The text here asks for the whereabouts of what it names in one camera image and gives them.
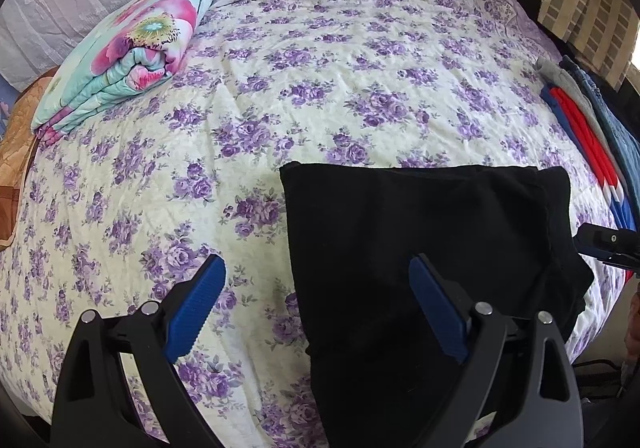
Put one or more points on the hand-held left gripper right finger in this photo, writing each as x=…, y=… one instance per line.
x=440, y=309

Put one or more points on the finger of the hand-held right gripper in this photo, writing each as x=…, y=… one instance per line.
x=612, y=238

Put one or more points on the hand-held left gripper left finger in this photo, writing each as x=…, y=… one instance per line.
x=197, y=313

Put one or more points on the black pants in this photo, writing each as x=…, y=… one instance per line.
x=400, y=218

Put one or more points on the blue denim jeans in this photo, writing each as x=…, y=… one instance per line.
x=610, y=128

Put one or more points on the red blue white garment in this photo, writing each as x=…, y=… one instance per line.
x=580, y=128

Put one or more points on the grey folded garment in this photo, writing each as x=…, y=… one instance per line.
x=552, y=71

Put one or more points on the brown quilted blanket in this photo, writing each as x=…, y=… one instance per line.
x=15, y=153

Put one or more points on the purple floral bedspread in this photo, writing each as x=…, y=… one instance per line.
x=325, y=78

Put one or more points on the folded teal pink floral quilt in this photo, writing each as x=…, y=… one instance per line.
x=125, y=53

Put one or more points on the blue patterned sheet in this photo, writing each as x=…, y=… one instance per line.
x=4, y=103

